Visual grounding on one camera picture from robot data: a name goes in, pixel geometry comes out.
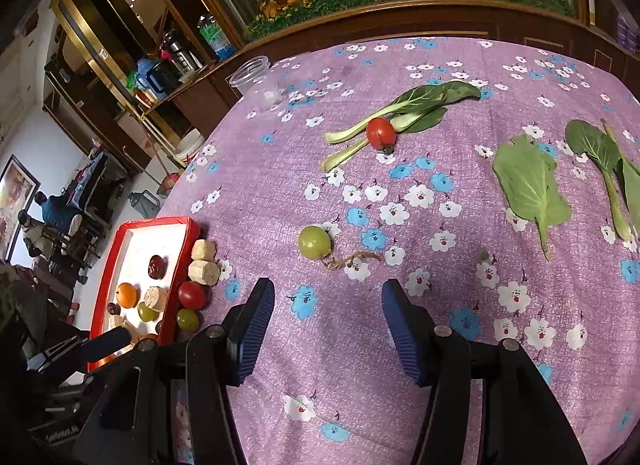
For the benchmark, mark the person's dark clothing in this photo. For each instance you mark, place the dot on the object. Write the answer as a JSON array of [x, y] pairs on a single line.
[[20, 305]]

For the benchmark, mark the white plastic bucket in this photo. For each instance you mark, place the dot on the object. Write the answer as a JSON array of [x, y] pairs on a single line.
[[190, 145]]

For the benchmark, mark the glass display cabinet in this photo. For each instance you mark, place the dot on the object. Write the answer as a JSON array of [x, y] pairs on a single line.
[[100, 45]]

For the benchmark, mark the brown dried stem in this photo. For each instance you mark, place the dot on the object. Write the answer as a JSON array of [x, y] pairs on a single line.
[[350, 260]]

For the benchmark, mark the steel thermos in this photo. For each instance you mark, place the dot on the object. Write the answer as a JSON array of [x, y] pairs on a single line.
[[177, 52]]

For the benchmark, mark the green grape fruit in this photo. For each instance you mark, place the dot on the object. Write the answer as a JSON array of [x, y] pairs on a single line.
[[186, 319]]

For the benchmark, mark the red rimmed white tray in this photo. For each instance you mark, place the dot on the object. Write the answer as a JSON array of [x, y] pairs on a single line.
[[135, 250]]

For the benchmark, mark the black pitcher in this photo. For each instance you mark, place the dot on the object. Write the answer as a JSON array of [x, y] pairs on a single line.
[[162, 79]]

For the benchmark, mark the wooden aquarium cabinet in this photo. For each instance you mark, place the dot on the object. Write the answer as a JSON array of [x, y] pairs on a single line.
[[400, 20]]

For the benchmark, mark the framed wall picture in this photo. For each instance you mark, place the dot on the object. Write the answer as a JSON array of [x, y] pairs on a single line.
[[15, 205]]

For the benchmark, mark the dried red date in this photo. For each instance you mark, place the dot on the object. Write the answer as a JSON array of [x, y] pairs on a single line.
[[156, 266], [112, 308]]

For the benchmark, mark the dark wooden chair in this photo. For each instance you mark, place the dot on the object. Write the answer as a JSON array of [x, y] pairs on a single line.
[[70, 245]]

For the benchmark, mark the blue plastic jug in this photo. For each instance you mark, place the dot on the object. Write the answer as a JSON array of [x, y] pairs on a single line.
[[145, 70]]

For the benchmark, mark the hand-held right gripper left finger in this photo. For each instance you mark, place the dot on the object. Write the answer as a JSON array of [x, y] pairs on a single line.
[[255, 330]]

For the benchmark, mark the purple floral tablecloth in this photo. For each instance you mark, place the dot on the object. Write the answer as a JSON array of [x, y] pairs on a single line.
[[450, 295]]

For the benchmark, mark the mandarin orange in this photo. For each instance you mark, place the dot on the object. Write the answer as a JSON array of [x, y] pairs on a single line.
[[126, 295], [149, 336]]

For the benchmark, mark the plastic water bottle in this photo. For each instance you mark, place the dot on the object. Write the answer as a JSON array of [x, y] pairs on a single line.
[[215, 35]]

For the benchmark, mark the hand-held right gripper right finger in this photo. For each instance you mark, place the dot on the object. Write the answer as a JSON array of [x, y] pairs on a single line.
[[402, 330]]

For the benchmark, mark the light green cabbage leaf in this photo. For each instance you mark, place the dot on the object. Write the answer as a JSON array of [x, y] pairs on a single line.
[[530, 185]]

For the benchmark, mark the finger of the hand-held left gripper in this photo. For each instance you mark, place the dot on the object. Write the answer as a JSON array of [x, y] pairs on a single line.
[[105, 343]]

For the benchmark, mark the bok choy leaf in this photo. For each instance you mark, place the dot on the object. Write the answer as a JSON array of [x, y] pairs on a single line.
[[425, 95], [631, 180], [592, 145], [420, 120]]

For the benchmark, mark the green cherry tomato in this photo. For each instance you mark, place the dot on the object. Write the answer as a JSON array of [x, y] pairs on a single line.
[[315, 242], [146, 312]]

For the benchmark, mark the clear plastic cup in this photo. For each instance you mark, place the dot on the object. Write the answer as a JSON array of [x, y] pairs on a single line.
[[255, 82]]

